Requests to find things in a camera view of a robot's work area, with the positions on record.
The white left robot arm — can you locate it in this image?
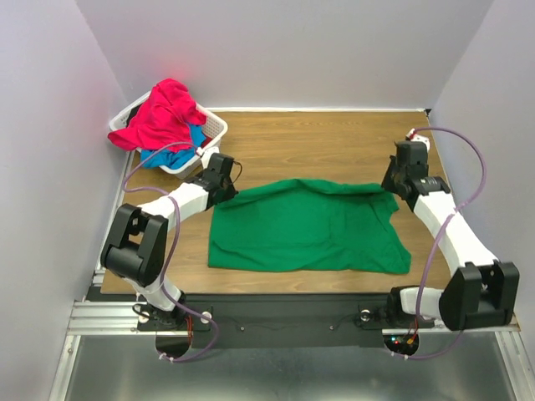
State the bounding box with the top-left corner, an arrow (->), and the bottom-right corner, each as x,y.
100,150 -> 238,330

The aluminium frame rail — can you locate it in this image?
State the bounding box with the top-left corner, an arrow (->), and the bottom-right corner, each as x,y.
50,273 -> 534,400

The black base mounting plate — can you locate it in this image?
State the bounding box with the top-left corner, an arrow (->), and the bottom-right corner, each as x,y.
137,292 -> 436,351

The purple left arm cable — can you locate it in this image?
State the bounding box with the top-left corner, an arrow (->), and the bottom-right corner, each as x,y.
121,141 -> 221,363

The red t shirt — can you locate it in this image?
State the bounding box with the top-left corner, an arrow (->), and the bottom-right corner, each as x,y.
108,79 -> 206,152

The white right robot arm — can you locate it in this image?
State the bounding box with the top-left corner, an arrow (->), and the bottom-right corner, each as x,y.
382,135 -> 520,331

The blue t shirt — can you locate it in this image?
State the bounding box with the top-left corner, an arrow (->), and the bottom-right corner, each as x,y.
140,124 -> 206,170

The green t shirt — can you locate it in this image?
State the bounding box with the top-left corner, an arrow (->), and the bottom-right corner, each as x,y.
207,179 -> 411,275

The white plastic laundry basket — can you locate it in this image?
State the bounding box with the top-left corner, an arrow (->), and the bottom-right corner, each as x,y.
109,91 -> 228,179

